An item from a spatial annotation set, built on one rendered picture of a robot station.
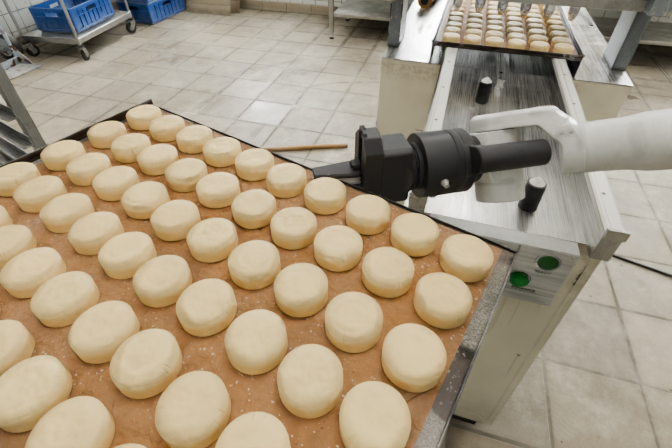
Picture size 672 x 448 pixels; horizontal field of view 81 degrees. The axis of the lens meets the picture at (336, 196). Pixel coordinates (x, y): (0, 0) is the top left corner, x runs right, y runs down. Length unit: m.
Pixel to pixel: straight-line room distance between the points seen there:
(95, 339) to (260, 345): 0.13
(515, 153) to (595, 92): 0.88
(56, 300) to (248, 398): 0.19
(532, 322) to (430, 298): 0.57
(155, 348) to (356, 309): 0.16
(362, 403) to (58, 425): 0.21
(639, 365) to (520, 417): 0.50
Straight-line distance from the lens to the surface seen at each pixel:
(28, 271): 0.47
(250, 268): 0.39
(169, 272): 0.41
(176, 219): 0.46
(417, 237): 0.41
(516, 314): 0.91
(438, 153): 0.51
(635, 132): 0.58
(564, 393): 1.61
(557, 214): 0.80
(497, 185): 0.57
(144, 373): 0.35
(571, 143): 0.57
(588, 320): 1.82
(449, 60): 1.18
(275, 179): 0.48
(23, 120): 1.44
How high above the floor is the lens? 1.32
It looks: 40 degrees down
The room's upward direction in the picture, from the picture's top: straight up
